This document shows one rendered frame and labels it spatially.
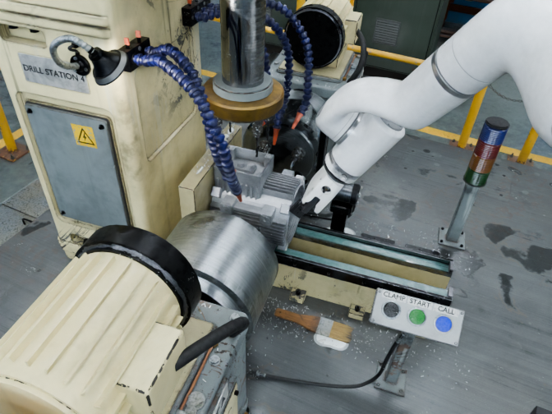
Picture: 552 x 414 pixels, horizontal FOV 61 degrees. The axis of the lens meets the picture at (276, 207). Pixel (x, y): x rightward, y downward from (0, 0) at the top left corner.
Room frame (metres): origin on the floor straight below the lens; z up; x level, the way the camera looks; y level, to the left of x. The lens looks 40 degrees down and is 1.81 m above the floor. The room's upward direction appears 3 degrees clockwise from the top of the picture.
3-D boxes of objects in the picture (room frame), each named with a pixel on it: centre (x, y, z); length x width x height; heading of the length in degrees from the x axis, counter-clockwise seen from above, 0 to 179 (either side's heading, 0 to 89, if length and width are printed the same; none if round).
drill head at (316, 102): (1.26, -0.04, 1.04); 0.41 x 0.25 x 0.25; 164
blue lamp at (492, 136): (1.08, -0.55, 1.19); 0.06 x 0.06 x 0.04
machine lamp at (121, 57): (0.77, 0.33, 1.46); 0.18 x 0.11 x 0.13; 74
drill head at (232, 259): (0.60, 0.14, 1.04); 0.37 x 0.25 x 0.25; 164
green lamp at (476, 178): (1.08, -0.55, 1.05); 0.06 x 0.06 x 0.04
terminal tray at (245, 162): (0.95, 0.08, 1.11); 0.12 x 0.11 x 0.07; 74
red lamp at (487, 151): (1.08, -0.55, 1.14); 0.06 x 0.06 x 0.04
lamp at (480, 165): (1.08, -0.55, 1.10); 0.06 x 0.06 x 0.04
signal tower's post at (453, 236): (1.08, -0.55, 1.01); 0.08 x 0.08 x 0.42; 74
